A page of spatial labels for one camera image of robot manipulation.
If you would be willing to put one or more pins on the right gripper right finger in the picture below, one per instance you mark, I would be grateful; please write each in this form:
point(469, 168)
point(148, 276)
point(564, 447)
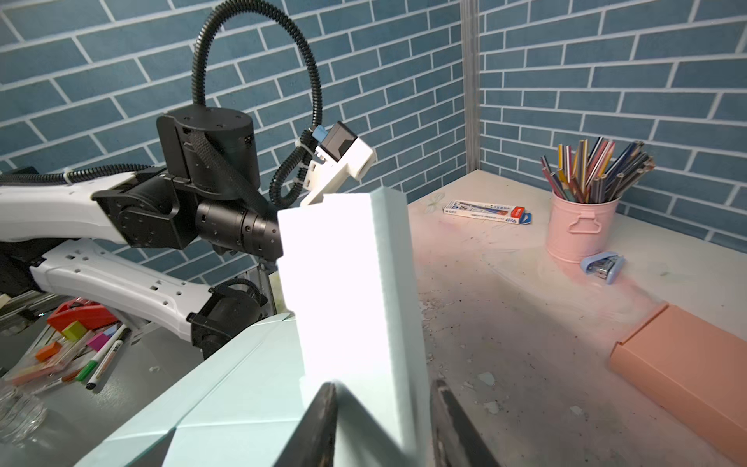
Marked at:
point(456, 442)

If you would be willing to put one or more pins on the bundle of coloured pencils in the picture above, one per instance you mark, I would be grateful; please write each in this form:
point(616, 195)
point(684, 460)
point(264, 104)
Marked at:
point(595, 172)

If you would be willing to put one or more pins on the red tape dispenser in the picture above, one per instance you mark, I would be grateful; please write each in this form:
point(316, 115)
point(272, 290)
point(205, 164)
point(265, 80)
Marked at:
point(91, 315)

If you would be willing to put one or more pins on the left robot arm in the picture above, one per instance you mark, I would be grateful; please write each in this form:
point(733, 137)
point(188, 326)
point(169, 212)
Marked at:
point(54, 228)

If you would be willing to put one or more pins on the markers on outside desk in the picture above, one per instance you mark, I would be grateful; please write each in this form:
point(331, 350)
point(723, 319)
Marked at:
point(54, 360)

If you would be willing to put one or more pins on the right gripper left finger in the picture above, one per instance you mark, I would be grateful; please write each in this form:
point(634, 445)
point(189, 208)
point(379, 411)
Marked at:
point(314, 441)

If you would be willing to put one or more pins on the pink pencil cup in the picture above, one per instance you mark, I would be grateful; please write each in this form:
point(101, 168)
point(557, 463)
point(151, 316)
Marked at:
point(577, 231)

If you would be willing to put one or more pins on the light blue paper box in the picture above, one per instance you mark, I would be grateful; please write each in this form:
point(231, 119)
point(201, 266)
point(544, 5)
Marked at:
point(352, 319)

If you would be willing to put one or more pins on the white pen box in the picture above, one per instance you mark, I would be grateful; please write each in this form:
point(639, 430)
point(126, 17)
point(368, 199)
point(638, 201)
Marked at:
point(507, 214)

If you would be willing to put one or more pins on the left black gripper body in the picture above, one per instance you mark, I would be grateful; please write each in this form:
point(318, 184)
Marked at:
point(210, 154)

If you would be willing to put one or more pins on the clear glass dish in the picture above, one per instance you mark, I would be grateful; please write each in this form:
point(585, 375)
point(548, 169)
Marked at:
point(21, 414)

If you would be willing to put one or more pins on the small blue stapler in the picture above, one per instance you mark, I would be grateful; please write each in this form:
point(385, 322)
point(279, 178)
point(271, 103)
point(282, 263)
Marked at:
point(606, 266)

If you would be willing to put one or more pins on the orange paper box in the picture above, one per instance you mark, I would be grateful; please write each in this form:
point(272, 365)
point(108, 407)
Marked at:
point(694, 370)

